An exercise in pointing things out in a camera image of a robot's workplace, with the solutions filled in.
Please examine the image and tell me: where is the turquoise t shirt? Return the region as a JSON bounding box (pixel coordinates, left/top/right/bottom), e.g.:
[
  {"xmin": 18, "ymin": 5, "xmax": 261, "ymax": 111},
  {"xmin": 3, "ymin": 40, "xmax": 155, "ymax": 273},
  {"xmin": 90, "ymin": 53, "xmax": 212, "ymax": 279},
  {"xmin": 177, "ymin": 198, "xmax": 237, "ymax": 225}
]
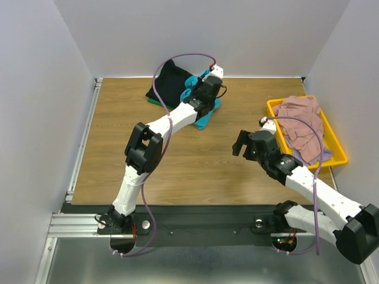
[{"xmin": 180, "ymin": 69, "xmax": 224, "ymax": 130}]

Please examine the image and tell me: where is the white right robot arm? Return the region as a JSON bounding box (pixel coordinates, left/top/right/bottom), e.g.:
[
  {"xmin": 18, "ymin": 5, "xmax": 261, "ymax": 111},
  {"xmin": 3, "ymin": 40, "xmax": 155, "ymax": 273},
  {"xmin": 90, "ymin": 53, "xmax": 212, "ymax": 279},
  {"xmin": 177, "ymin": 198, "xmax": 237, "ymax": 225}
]
[{"xmin": 232, "ymin": 130, "xmax": 378, "ymax": 264}]

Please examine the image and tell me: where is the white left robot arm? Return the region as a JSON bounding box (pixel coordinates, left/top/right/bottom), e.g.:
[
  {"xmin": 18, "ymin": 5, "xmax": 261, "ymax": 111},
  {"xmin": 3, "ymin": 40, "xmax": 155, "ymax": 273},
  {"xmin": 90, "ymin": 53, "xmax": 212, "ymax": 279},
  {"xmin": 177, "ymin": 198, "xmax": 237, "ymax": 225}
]
[{"xmin": 95, "ymin": 71, "xmax": 223, "ymax": 234}]

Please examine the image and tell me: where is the folded black t shirt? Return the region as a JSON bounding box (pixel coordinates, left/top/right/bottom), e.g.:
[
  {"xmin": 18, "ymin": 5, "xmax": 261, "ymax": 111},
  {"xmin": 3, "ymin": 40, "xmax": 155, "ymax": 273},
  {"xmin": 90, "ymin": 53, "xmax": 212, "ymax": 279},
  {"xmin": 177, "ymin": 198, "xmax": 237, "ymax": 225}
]
[{"xmin": 155, "ymin": 60, "xmax": 197, "ymax": 109}]

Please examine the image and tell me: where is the pink t shirt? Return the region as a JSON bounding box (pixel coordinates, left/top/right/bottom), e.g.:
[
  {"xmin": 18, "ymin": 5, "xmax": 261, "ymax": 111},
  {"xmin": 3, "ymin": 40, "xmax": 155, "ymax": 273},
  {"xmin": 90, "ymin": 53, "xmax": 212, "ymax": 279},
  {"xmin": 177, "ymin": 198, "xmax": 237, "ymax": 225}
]
[{"xmin": 272, "ymin": 96, "xmax": 324, "ymax": 166}]

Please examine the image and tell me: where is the folded green t shirt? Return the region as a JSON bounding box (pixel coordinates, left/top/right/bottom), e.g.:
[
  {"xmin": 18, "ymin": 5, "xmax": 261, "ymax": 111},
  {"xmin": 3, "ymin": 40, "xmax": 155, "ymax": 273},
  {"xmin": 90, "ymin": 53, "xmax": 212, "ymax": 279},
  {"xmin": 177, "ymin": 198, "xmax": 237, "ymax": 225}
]
[{"xmin": 147, "ymin": 98, "xmax": 173, "ymax": 109}]

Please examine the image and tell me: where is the lavender t shirt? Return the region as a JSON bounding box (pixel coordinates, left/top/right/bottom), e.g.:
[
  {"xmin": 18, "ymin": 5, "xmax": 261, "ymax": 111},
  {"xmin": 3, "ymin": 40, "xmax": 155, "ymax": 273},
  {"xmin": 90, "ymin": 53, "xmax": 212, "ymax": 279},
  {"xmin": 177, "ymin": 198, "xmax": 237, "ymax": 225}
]
[{"xmin": 307, "ymin": 149, "xmax": 333, "ymax": 166}]

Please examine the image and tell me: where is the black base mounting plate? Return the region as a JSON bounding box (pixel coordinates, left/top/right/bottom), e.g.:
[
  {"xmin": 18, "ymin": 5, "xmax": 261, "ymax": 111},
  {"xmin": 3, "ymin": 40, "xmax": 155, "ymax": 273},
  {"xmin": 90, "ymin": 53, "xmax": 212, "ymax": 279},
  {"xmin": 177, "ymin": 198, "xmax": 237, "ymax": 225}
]
[{"xmin": 95, "ymin": 205, "xmax": 291, "ymax": 247}]

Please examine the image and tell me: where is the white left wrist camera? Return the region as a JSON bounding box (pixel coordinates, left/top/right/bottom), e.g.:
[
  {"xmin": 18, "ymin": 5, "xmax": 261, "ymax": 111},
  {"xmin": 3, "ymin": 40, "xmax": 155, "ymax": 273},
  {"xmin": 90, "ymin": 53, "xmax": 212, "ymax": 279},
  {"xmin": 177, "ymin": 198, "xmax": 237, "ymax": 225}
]
[{"xmin": 208, "ymin": 63, "xmax": 224, "ymax": 79}]

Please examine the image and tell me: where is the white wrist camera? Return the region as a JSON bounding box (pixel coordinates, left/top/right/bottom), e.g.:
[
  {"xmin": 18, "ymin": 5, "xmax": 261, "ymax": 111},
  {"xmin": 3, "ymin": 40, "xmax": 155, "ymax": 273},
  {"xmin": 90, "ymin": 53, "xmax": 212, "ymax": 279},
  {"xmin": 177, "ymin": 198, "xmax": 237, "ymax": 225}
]
[
  {"xmin": 208, "ymin": 63, "xmax": 224, "ymax": 79},
  {"xmin": 259, "ymin": 117, "xmax": 277, "ymax": 134}
]

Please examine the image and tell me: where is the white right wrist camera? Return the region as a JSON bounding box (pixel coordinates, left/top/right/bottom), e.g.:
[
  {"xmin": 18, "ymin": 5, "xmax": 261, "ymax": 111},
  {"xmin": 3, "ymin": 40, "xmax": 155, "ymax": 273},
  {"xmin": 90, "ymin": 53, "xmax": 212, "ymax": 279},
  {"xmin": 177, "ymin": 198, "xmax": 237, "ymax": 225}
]
[{"xmin": 259, "ymin": 117, "xmax": 277, "ymax": 134}]

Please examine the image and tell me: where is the aluminium left side rail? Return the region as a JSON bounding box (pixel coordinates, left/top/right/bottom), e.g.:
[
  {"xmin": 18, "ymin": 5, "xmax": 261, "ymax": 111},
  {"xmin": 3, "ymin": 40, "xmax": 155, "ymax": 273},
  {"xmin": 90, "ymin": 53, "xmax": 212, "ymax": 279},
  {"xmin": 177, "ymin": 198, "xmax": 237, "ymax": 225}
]
[{"xmin": 65, "ymin": 78, "xmax": 103, "ymax": 203}]

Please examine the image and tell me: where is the aluminium front frame rail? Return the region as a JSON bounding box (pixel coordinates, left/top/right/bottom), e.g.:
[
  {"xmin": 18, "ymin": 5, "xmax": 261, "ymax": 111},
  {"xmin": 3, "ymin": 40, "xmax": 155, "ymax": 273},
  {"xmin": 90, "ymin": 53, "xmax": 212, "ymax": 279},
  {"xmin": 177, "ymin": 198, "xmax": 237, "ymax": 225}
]
[{"xmin": 48, "ymin": 214, "xmax": 302, "ymax": 242}]

